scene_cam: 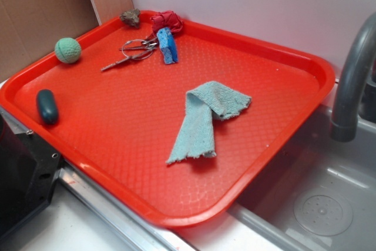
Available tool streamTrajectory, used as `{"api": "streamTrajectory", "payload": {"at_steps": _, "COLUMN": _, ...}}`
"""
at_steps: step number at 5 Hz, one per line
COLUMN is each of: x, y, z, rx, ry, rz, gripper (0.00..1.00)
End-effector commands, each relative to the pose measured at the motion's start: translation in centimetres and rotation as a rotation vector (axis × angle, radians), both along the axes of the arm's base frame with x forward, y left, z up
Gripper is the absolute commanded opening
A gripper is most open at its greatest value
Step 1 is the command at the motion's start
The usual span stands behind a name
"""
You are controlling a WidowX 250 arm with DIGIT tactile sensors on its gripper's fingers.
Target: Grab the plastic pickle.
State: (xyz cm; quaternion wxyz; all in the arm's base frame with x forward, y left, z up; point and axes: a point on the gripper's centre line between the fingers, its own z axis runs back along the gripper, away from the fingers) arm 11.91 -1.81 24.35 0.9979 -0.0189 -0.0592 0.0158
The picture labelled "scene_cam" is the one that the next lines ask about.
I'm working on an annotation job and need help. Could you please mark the brown cardboard panel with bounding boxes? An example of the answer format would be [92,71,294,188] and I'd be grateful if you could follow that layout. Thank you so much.
[1,0,98,81]

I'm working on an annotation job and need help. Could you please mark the metal key ring tools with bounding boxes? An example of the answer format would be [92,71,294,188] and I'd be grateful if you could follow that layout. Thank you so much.
[100,38,159,72]

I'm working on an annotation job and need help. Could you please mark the blue sponge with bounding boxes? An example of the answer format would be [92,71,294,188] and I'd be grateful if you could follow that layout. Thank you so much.
[157,28,178,65]

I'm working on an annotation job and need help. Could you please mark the brown rock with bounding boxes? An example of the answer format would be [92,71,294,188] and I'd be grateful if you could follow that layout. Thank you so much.
[119,9,140,28]

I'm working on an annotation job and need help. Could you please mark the grey sink faucet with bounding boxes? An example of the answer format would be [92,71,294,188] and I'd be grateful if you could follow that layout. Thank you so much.
[330,14,375,142]

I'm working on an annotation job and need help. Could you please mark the light blue towel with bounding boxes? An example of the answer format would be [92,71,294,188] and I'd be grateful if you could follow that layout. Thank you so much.
[166,81,252,165]

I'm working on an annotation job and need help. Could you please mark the dark green plastic pickle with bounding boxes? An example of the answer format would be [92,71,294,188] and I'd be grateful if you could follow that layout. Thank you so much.
[36,89,59,125]

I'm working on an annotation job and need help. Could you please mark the red plastic tray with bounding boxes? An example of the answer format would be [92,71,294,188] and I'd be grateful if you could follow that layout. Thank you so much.
[1,11,335,227]

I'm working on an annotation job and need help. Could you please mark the green textured ball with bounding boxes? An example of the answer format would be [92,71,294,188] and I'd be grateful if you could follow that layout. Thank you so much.
[55,38,82,64]

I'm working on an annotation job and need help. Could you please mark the red crumpled cloth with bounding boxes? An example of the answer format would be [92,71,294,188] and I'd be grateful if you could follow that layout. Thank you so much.
[150,11,183,35]

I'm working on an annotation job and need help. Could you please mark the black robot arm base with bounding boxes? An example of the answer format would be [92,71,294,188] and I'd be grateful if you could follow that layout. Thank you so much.
[1,117,61,241]

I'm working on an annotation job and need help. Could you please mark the grey plastic sink basin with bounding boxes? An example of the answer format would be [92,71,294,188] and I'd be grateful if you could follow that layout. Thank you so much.
[230,106,375,250]

